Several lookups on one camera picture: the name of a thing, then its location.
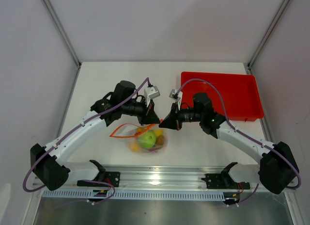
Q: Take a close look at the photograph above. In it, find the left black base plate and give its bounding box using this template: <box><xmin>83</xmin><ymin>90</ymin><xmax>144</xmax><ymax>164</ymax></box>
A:
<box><xmin>77</xmin><ymin>172</ymin><xmax>121</xmax><ymax>187</ymax></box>

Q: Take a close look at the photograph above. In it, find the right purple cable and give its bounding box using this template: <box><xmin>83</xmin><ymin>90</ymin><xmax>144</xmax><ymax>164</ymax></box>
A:
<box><xmin>178</xmin><ymin>79</ymin><xmax>302</xmax><ymax>206</ymax></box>

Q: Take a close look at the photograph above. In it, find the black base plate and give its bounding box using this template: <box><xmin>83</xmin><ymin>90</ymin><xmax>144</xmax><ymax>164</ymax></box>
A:
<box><xmin>77</xmin><ymin>172</ymin><xmax>121</xmax><ymax>187</ymax></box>
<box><xmin>201</xmin><ymin>173</ymin><xmax>250</xmax><ymax>190</ymax></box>

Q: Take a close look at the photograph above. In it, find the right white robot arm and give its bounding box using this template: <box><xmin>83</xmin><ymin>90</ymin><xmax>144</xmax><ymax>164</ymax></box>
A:
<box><xmin>159</xmin><ymin>89</ymin><xmax>300</xmax><ymax>194</ymax></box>

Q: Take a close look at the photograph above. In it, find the red plastic tray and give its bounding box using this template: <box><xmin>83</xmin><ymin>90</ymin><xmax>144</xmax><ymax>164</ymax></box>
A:
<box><xmin>181</xmin><ymin>72</ymin><xmax>264</xmax><ymax>122</ymax></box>

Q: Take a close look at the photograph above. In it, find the yellow orange with leaf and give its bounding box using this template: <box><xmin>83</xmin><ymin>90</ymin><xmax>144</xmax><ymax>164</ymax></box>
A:
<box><xmin>129</xmin><ymin>142</ymin><xmax>141</xmax><ymax>152</ymax></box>

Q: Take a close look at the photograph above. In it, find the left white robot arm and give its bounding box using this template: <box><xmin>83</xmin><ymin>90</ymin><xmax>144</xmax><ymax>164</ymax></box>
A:
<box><xmin>30</xmin><ymin>79</ymin><xmax>160</xmax><ymax>191</ymax></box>

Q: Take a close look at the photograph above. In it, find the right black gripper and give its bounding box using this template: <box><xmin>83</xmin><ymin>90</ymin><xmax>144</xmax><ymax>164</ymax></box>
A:
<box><xmin>159</xmin><ymin>101</ymin><xmax>203</xmax><ymax>131</ymax></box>

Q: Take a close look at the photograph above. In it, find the white slotted cable duct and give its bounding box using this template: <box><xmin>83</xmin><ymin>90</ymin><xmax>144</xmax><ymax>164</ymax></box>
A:
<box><xmin>42</xmin><ymin>189</ymin><xmax>238</xmax><ymax>201</ymax></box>

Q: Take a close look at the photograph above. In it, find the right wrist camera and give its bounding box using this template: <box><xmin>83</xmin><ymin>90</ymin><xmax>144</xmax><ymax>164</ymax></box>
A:
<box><xmin>169</xmin><ymin>89</ymin><xmax>183</xmax><ymax>109</ymax></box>

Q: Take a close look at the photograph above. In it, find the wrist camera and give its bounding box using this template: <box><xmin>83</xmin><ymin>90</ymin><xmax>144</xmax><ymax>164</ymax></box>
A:
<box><xmin>169</xmin><ymin>89</ymin><xmax>183</xmax><ymax>109</ymax></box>
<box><xmin>144</xmin><ymin>86</ymin><xmax>160</xmax><ymax>107</ymax></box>

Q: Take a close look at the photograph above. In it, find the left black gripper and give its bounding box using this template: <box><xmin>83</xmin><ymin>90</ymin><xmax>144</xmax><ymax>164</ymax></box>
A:
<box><xmin>121</xmin><ymin>96</ymin><xmax>160</xmax><ymax>126</ymax></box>

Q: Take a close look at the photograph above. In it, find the aluminium mounting rail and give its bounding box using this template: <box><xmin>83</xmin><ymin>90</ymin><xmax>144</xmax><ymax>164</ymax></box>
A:
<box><xmin>32</xmin><ymin>165</ymin><xmax>296</xmax><ymax>193</ymax></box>

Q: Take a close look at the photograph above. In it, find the yellow pear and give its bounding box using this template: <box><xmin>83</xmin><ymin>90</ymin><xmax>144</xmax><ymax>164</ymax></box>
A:
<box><xmin>154</xmin><ymin>129</ymin><xmax>163</xmax><ymax>137</ymax></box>

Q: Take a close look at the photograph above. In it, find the green apple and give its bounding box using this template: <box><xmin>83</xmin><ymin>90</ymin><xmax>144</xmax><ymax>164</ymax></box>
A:
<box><xmin>138</xmin><ymin>131</ymin><xmax>156</xmax><ymax>149</ymax></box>

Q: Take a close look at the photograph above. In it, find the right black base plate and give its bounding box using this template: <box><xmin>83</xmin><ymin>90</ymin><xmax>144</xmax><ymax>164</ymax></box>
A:
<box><xmin>201</xmin><ymin>173</ymin><xmax>250</xmax><ymax>190</ymax></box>

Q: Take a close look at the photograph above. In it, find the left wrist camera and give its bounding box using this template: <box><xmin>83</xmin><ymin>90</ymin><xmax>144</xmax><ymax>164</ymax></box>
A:
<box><xmin>144</xmin><ymin>86</ymin><xmax>160</xmax><ymax>107</ymax></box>

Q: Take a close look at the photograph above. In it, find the clear orange-zip bag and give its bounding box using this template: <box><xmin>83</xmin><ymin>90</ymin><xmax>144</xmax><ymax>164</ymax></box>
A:
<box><xmin>110</xmin><ymin>123</ymin><xmax>168</xmax><ymax>153</ymax></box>

